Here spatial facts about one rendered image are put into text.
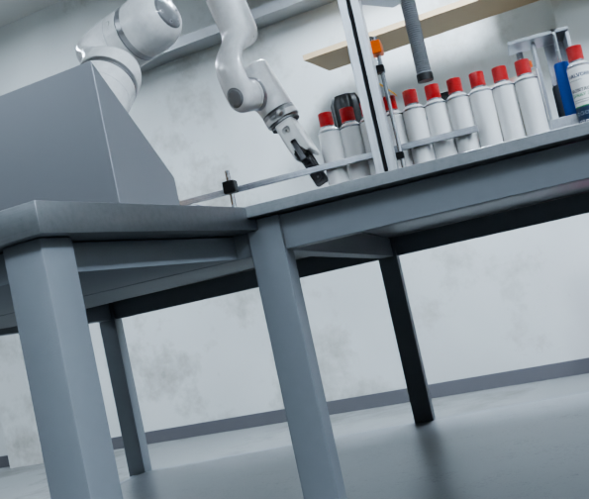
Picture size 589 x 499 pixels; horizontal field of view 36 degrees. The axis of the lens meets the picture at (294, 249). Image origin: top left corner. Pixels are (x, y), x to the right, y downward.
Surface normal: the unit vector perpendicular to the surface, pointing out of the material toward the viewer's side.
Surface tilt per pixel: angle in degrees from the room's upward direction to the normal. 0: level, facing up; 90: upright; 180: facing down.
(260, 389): 90
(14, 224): 90
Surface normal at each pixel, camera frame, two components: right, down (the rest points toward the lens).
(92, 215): 0.88, -0.22
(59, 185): -0.42, 0.03
